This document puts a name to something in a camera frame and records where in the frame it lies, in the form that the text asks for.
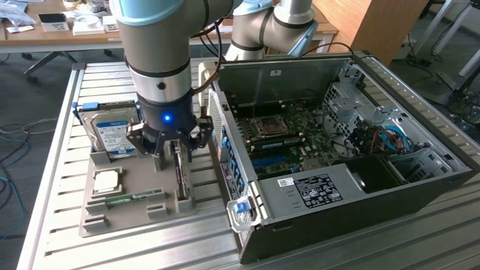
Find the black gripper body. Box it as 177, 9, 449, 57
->
136, 94, 200, 141

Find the green graphics card black cooler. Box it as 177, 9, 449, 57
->
168, 139, 194, 202

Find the hard disk in blue carrier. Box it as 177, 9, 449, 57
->
73, 100, 146, 160

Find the grey plastic parts rack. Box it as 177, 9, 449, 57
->
77, 146, 200, 238

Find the silver CPU chip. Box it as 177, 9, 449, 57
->
92, 169, 121, 194

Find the CPU socket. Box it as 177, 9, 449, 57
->
253, 115, 290, 138

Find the green motherboard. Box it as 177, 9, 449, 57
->
229, 103, 356, 181

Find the blue release latch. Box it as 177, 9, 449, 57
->
232, 201, 249, 216

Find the grey power supply unit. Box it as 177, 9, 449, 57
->
257, 163, 366, 219

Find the plain white box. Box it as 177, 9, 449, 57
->
101, 15, 121, 33

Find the white box with black top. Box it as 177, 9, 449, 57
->
38, 13, 69, 33

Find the black open PC case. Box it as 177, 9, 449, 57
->
197, 49, 480, 265

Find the white paper label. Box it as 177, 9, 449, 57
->
5, 25, 34, 34

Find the clear plastic bag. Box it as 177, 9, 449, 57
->
0, 1, 37, 26

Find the metal disk bay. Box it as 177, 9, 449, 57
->
385, 146, 457, 183

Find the blue floor cable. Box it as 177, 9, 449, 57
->
0, 132, 29, 241

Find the blue disk wire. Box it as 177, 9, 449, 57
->
376, 125, 416, 154

